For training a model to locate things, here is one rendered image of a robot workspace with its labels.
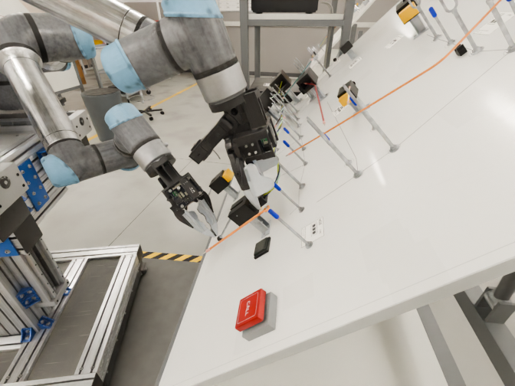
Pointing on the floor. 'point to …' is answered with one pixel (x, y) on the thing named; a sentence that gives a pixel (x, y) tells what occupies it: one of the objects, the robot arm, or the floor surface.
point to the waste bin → (108, 99)
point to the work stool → (147, 107)
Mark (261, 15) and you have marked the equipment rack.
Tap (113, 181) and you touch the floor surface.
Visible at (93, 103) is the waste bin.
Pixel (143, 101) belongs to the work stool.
